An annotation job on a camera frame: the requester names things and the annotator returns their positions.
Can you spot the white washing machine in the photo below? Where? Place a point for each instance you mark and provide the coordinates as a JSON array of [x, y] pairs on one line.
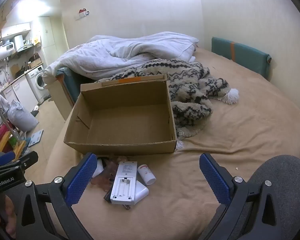
[[36, 80]]

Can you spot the wooden bed frame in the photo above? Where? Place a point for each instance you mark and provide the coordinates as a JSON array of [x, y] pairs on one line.
[[58, 97]]

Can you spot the white duvet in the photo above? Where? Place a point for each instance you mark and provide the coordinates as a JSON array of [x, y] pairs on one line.
[[120, 52]]

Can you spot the teal bed side cushion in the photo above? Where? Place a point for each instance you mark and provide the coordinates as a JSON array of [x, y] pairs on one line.
[[71, 85]]

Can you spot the patterned knit blanket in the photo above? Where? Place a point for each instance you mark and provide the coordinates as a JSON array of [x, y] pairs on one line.
[[190, 90]]

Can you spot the white bottle with red label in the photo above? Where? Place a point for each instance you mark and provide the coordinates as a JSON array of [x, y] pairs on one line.
[[147, 175]]

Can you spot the small brown cardboard box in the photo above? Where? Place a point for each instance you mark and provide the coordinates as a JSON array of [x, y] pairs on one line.
[[35, 63]]

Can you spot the white kitchen counter cabinet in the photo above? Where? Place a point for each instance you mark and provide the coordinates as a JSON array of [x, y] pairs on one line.
[[20, 92]]

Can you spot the white wall cabinet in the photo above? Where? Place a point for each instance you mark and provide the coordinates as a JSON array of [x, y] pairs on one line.
[[16, 30]]

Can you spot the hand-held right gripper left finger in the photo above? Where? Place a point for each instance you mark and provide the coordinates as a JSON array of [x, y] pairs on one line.
[[80, 180]]

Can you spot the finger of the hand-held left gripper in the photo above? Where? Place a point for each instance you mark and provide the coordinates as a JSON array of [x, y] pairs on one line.
[[27, 159], [5, 157]]

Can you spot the small white bottle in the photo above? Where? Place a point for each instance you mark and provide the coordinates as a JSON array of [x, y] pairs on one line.
[[100, 167]]

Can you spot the white water heater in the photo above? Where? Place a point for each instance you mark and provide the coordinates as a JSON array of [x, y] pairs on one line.
[[3, 52]]

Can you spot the grey plastic bag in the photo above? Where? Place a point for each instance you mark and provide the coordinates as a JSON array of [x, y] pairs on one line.
[[21, 117]]

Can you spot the white remote control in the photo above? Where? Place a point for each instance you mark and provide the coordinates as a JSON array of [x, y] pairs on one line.
[[123, 182]]

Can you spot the person's grey trouser leg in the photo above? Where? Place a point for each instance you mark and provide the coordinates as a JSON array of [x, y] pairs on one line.
[[285, 172]]

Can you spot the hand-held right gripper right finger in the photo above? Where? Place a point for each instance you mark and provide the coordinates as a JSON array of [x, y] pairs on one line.
[[215, 180]]

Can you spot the colourful wooden rack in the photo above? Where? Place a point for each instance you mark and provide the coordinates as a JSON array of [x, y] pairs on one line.
[[2, 137]]

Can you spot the bathroom scale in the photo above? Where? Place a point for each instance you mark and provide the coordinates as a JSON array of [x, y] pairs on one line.
[[36, 138]]

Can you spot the clear plastic bag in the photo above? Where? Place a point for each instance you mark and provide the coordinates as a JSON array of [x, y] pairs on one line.
[[107, 176]]

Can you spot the beige bed sheet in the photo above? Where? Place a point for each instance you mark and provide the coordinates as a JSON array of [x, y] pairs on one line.
[[240, 135]]

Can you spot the person's left hand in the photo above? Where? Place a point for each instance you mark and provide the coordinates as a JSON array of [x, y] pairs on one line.
[[7, 213]]

